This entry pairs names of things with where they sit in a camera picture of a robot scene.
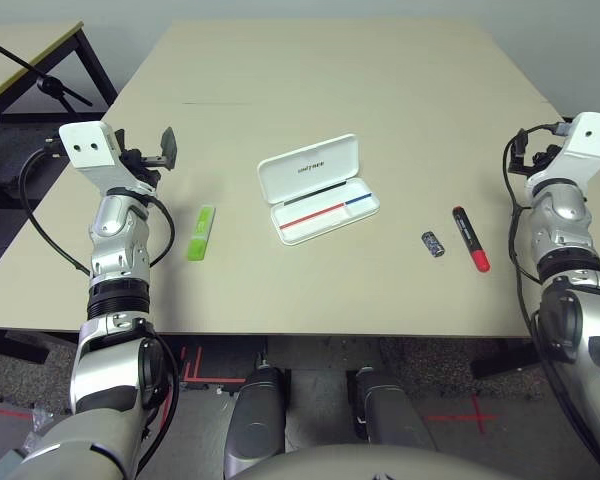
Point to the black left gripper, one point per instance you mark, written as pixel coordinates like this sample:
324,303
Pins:
139,162

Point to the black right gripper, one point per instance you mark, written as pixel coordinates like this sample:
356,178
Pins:
540,159

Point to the green highlighter pen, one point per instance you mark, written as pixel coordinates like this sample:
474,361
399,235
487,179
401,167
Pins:
200,235

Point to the black marker with red cap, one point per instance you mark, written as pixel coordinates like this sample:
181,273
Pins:
467,232

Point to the white plastic pencil case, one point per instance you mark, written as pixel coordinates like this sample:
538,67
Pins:
310,170

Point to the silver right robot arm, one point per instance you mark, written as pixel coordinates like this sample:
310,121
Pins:
565,215

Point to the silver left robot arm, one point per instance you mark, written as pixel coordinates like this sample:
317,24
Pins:
115,225

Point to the small dark patterned cylinder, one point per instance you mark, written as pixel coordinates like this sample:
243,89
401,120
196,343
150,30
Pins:
432,244

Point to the black tripod stand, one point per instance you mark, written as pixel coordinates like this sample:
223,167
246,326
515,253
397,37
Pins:
47,84

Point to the dark foam floor mat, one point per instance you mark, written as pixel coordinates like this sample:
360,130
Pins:
15,150

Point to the grey robot left leg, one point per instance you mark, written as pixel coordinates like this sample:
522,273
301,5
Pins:
255,420

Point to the grey robot leg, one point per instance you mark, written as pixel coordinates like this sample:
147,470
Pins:
255,420
390,415

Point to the grey robot right leg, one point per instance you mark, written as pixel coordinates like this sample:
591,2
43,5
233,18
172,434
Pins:
390,415

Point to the grey robot torso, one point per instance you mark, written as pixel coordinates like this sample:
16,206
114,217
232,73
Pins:
380,467

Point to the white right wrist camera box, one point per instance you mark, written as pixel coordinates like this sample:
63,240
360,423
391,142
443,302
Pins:
592,137

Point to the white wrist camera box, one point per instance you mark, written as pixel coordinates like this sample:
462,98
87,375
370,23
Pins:
592,137
87,145

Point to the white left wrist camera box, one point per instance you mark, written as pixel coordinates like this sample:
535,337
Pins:
87,145

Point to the beige side table black frame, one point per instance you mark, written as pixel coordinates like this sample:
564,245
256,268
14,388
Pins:
10,55

